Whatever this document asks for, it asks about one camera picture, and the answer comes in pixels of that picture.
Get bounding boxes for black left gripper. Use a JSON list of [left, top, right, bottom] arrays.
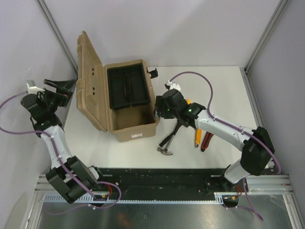
[[41, 80, 76, 114]]

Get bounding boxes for black toolbox tray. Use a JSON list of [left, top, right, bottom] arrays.
[[107, 63, 151, 110]]

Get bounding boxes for steel claw hammer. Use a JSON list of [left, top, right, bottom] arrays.
[[156, 126, 179, 157]]

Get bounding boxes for tan plastic toolbox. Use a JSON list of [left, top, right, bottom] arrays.
[[76, 31, 160, 142]]

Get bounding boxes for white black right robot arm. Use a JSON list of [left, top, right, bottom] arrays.
[[154, 89, 275, 191]]

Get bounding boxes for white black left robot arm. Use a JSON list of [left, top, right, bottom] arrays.
[[20, 79, 105, 204]]

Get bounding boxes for black rubber mallet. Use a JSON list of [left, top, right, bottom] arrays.
[[159, 121, 182, 147]]

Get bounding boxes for yellow utility knife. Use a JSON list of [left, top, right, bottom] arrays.
[[194, 129, 202, 147]]

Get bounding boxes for red black utility knife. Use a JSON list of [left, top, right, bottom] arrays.
[[200, 132, 213, 152]]

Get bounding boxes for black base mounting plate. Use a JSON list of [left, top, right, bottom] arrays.
[[99, 168, 248, 200]]

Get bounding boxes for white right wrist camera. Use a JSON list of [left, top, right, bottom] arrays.
[[164, 80, 181, 92]]

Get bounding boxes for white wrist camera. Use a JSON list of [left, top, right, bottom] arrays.
[[26, 80, 45, 94], [164, 80, 181, 92]]

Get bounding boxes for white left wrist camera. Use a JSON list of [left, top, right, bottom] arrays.
[[26, 80, 45, 94]]

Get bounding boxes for left aluminium frame post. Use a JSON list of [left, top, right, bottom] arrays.
[[35, 0, 78, 73]]

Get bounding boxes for aluminium frame post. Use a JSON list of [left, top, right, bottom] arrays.
[[35, 0, 78, 73], [244, 0, 290, 74]]

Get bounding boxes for grey slotted cable duct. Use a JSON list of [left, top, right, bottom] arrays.
[[42, 193, 239, 205]]

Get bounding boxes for right aluminium frame post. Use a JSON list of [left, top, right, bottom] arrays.
[[244, 0, 290, 74]]

